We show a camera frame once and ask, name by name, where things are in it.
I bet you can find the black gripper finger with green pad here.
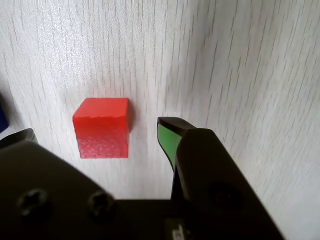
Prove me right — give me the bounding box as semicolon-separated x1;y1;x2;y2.
156;116;286;240

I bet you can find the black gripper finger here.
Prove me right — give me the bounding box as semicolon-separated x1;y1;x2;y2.
0;127;119;240

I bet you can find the red wooden cube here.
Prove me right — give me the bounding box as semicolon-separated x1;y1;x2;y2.
72;97;132;160

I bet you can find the blue wooden cube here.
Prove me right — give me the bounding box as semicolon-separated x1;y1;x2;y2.
0;92;11;134

